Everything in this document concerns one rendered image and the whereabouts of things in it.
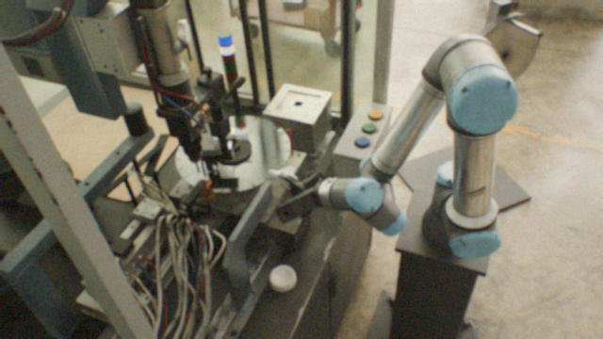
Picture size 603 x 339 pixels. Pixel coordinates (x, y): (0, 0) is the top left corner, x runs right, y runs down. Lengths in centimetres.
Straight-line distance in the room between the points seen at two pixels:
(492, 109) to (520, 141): 210
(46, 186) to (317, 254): 94
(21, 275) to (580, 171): 258
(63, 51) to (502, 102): 87
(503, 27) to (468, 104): 119
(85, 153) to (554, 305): 195
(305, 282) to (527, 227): 148
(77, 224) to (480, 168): 77
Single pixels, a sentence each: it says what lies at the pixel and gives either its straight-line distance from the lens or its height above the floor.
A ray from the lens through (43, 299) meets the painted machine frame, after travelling 131.
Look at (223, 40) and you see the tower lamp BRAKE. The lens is 155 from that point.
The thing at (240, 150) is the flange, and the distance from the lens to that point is 141.
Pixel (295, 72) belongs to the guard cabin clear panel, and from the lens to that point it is 177.
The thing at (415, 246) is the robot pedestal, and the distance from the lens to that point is 144.
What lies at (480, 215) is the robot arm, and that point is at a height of 101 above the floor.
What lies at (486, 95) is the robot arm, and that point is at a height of 136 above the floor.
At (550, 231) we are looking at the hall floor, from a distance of 262.
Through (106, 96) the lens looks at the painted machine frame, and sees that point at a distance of 115.
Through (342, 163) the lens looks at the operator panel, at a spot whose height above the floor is 86.
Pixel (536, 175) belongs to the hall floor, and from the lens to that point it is 287.
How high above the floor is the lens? 188
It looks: 43 degrees down
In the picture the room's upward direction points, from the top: 5 degrees counter-clockwise
